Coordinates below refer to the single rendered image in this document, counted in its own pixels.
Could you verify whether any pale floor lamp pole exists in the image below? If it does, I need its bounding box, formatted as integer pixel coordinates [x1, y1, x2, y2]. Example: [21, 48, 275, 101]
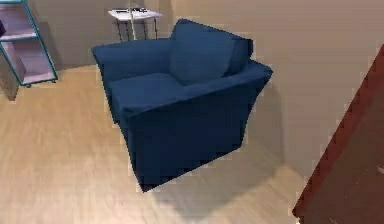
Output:
[127, 0, 138, 42]

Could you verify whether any blue armchair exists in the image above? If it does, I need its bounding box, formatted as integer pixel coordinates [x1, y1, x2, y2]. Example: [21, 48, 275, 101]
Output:
[91, 18, 274, 194]

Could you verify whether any teal frame shelf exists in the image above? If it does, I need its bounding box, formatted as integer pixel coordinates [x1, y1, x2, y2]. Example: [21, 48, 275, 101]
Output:
[0, 0, 59, 89]

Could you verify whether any white side table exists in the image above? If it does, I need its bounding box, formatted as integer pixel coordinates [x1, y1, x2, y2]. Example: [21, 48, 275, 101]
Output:
[107, 7, 164, 42]

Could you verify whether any red-brown wooden door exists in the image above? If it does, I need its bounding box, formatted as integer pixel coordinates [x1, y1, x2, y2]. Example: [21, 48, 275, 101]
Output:
[292, 43, 384, 224]

